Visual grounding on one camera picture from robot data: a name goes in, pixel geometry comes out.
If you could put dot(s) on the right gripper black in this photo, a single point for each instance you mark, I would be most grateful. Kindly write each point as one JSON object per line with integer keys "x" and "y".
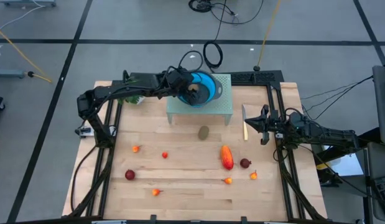
{"x": 271, "y": 124}

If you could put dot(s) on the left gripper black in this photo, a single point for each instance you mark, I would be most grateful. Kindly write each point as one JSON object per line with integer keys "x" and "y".
{"x": 178, "y": 81}

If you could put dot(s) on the blue grey collapsible bowl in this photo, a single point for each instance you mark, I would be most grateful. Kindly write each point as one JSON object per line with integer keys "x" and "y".
{"x": 212, "y": 87}

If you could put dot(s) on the dark red round fruit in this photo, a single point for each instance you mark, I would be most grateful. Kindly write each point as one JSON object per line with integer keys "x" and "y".
{"x": 130, "y": 175}
{"x": 245, "y": 163}

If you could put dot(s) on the orange red mango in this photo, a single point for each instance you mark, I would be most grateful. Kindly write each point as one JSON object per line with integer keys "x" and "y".
{"x": 227, "y": 157}

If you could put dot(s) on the small orange pepper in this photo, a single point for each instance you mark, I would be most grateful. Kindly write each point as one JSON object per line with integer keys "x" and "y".
{"x": 228, "y": 180}
{"x": 253, "y": 176}
{"x": 136, "y": 149}
{"x": 155, "y": 192}

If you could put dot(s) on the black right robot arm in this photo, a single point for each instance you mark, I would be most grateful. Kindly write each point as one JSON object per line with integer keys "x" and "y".
{"x": 329, "y": 135}

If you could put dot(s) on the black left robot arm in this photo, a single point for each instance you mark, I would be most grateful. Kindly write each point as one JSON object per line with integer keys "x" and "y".
{"x": 123, "y": 88}

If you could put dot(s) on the mint green perforated shelf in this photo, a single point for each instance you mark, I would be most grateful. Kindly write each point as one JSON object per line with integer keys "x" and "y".
{"x": 220, "y": 109}

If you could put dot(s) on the green potted plant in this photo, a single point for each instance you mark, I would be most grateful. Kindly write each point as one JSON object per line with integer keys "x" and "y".
{"x": 131, "y": 99}

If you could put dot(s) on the black table edge clip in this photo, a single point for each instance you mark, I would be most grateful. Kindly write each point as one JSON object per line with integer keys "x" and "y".
{"x": 153, "y": 218}
{"x": 243, "y": 219}

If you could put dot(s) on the grey desk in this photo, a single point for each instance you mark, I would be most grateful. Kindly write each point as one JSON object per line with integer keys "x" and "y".
{"x": 377, "y": 158}

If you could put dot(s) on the grey monitor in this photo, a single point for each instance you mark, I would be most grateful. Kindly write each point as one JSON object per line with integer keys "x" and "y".
{"x": 383, "y": 102}

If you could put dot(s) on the black keyboard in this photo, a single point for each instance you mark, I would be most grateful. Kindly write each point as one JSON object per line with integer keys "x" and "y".
{"x": 384, "y": 188}

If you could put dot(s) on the grey stand base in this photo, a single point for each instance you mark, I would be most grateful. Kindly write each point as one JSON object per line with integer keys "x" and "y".
{"x": 27, "y": 3}
{"x": 7, "y": 73}

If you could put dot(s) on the black metal table frame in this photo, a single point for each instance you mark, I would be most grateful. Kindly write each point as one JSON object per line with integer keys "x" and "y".
{"x": 263, "y": 77}

